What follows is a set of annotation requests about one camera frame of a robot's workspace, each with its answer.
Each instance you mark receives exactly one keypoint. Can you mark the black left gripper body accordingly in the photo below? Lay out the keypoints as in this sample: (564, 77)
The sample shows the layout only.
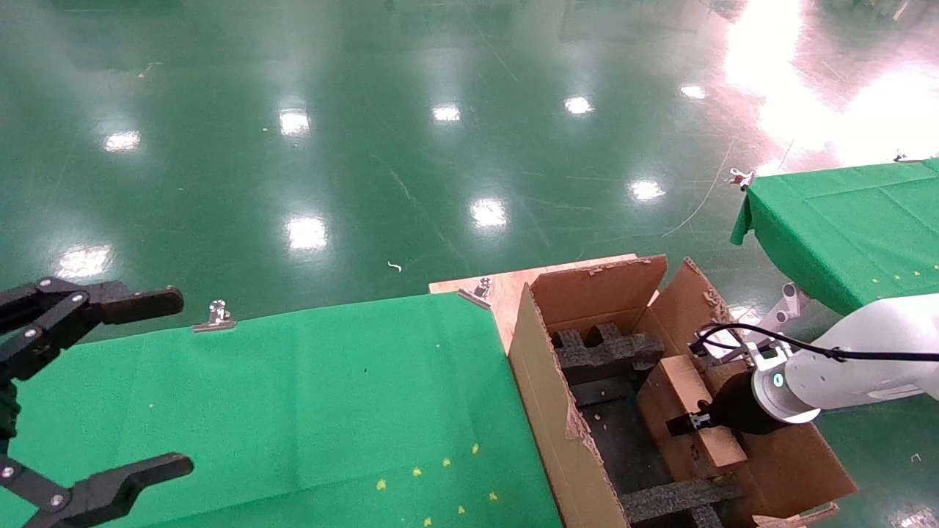
(6, 411)

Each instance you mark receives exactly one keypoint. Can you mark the white metal table frame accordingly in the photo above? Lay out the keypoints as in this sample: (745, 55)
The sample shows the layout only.
(788, 297)

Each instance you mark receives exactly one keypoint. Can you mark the green tablecloth with folded corner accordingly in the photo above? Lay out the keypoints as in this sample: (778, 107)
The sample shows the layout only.
(843, 227)

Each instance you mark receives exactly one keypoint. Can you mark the large green tablecloth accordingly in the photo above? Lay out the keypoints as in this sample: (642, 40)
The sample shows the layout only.
(293, 396)

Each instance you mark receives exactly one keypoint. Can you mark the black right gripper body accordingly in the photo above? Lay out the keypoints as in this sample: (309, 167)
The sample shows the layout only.
(737, 407)

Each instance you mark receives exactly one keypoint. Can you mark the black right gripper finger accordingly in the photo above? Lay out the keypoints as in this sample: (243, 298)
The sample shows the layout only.
(700, 423)

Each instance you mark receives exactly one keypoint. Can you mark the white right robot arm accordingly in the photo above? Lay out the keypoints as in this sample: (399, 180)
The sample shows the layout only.
(866, 359)

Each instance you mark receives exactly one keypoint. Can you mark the large open cardboard carton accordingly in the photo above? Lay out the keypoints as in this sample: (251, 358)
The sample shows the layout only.
(543, 411)

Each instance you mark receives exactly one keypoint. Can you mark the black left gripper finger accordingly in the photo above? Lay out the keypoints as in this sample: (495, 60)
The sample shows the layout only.
(132, 302)
(132, 477)

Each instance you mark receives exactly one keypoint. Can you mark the grey wrist camera housing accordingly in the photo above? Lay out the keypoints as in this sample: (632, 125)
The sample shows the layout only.
(766, 352)

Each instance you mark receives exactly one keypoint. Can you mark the small cardboard box with hole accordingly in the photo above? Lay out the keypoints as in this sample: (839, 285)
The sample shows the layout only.
(678, 389)

